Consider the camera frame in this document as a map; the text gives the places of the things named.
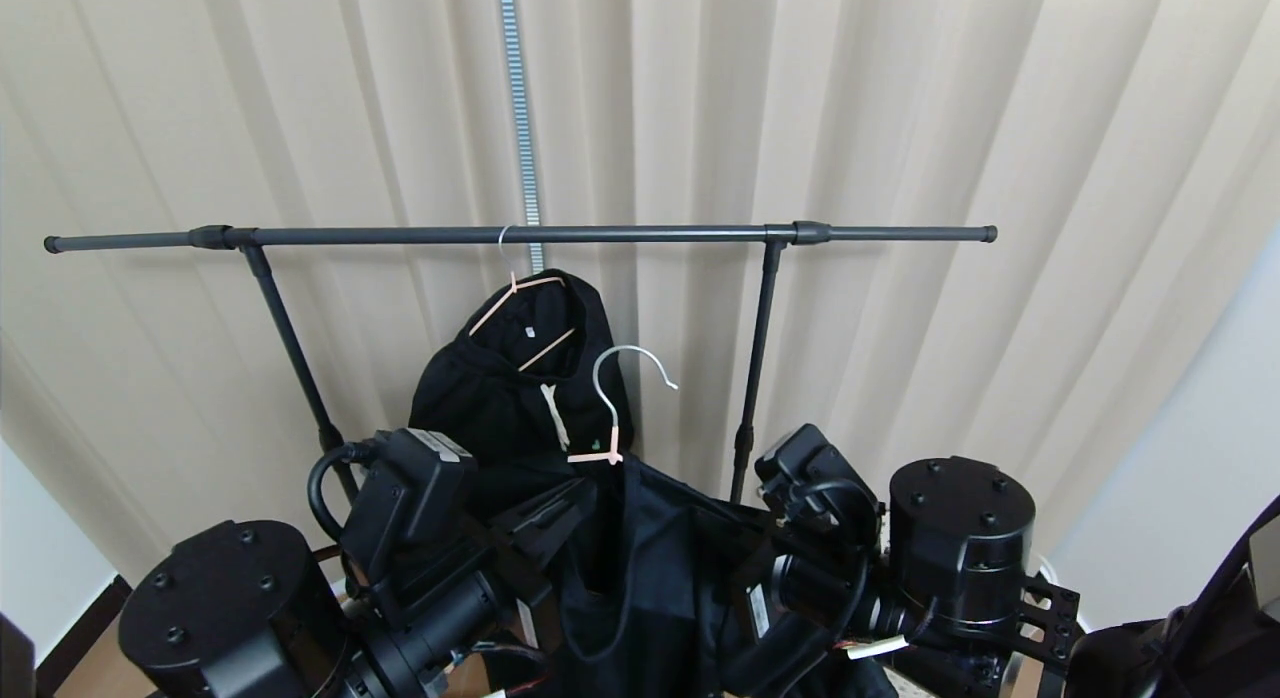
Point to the black garment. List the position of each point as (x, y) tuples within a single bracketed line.
[(650, 578)]

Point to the pink clothes hanger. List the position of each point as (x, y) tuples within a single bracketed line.
[(495, 308), (598, 388)]

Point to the white laundry basket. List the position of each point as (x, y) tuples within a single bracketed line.
[(1048, 578)]

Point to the beige curtain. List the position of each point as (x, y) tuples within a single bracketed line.
[(1000, 98)]

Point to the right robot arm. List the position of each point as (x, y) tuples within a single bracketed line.
[(960, 538)]

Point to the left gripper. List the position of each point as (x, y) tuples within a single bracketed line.
[(440, 628)]

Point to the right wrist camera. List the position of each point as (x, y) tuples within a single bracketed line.
[(800, 458)]

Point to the black shorts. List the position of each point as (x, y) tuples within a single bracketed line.
[(480, 398)]

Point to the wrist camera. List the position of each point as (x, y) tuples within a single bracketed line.
[(400, 498), (800, 458)]

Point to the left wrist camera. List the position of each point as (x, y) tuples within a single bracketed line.
[(400, 498)]

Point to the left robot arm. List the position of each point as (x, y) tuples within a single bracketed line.
[(230, 618)]

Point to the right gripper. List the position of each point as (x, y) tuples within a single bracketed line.
[(820, 593)]

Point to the black clothes rack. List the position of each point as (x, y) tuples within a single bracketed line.
[(650, 234)]

